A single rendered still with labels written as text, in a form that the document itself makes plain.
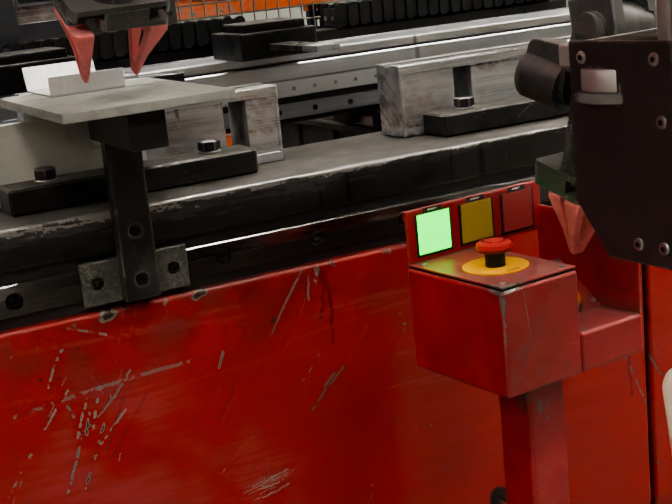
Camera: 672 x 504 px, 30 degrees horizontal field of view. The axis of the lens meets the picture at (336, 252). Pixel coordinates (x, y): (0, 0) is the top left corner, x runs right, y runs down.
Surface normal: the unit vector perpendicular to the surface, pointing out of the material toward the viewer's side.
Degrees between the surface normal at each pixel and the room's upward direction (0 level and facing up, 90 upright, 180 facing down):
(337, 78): 90
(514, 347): 90
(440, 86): 90
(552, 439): 90
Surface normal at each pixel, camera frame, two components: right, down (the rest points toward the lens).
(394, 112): -0.88, 0.19
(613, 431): 0.46, 0.16
